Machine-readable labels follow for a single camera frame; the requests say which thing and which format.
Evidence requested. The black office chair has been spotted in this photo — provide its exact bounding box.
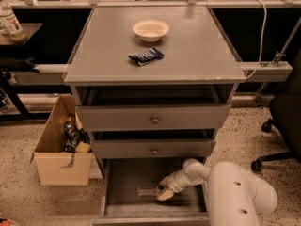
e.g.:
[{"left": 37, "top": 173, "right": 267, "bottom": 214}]
[{"left": 251, "top": 51, "right": 301, "bottom": 172}]

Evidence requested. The dark blue snack packet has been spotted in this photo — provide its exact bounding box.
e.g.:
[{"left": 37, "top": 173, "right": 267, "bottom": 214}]
[{"left": 128, "top": 47, "right": 165, "bottom": 66}]

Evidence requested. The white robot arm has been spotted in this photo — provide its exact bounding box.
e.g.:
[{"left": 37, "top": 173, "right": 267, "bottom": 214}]
[{"left": 156, "top": 158, "right": 277, "bottom": 226}]

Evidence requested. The black side table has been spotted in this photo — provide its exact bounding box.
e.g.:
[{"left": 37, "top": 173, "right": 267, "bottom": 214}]
[{"left": 0, "top": 23, "right": 50, "bottom": 121}]

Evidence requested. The bottom open grey drawer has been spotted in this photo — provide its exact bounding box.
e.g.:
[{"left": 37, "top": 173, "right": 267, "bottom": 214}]
[{"left": 93, "top": 158, "right": 210, "bottom": 226}]

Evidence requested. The green label spray bottle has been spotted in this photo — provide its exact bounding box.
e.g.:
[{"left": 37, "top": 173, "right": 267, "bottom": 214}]
[{"left": 0, "top": 0, "right": 26, "bottom": 42}]

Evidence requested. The yellow sponge in box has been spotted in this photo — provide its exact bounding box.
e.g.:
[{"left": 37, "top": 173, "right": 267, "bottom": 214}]
[{"left": 75, "top": 141, "right": 90, "bottom": 153}]

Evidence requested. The metal rail frame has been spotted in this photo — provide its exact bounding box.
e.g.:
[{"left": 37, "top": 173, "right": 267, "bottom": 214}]
[{"left": 8, "top": 0, "right": 301, "bottom": 8}]

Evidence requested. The white cable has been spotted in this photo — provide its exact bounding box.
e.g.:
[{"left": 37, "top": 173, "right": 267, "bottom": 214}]
[{"left": 245, "top": 0, "right": 268, "bottom": 81}]

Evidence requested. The white paper bowl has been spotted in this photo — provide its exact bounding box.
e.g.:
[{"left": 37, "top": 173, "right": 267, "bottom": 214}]
[{"left": 133, "top": 20, "right": 169, "bottom": 42}]

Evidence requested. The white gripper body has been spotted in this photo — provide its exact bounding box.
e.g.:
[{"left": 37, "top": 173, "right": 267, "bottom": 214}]
[{"left": 167, "top": 169, "right": 192, "bottom": 193}]

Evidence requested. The grey drawer cabinet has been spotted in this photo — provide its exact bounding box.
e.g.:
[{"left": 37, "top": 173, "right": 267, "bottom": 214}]
[{"left": 62, "top": 6, "right": 246, "bottom": 226}]

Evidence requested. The top grey drawer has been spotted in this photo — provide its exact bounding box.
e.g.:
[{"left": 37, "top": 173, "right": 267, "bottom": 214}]
[{"left": 76, "top": 104, "right": 230, "bottom": 132}]

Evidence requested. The cardboard box on floor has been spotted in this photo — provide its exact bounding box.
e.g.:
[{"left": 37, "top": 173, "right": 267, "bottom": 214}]
[{"left": 33, "top": 95, "right": 92, "bottom": 186}]

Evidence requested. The middle grey drawer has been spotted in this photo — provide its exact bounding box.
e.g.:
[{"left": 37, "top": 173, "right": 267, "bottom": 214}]
[{"left": 91, "top": 138, "right": 216, "bottom": 159}]

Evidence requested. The clear plastic water bottle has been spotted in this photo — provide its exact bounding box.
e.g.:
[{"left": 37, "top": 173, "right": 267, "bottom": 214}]
[{"left": 137, "top": 187, "right": 160, "bottom": 197}]

